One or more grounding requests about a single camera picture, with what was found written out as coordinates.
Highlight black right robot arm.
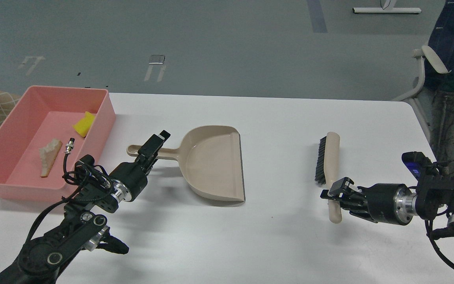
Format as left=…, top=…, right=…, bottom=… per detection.
left=315, top=150, right=454, bottom=270

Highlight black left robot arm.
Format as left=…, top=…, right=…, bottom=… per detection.
left=0, top=131, right=170, bottom=284

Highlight pink plastic bin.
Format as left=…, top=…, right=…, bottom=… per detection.
left=0, top=86, right=116, bottom=203

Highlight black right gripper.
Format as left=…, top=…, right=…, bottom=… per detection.
left=320, top=177, right=418, bottom=225

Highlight white office chair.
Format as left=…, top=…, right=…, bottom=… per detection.
left=391, top=45, right=451, bottom=121

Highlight white desk base foot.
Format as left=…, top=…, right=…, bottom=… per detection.
left=352, top=0, right=422, bottom=15

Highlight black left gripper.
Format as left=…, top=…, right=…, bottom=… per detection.
left=109, top=130, right=171, bottom=202

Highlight beige hand brush black bristles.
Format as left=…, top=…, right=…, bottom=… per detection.
left=314, top=131, right=342, bottom=224

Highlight beige plastic dustpan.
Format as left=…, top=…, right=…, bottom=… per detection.
left=127, top=125, right=246, bottom=203

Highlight yellow green sponge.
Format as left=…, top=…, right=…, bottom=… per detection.
left=72, top=111, right=95, bottom=138

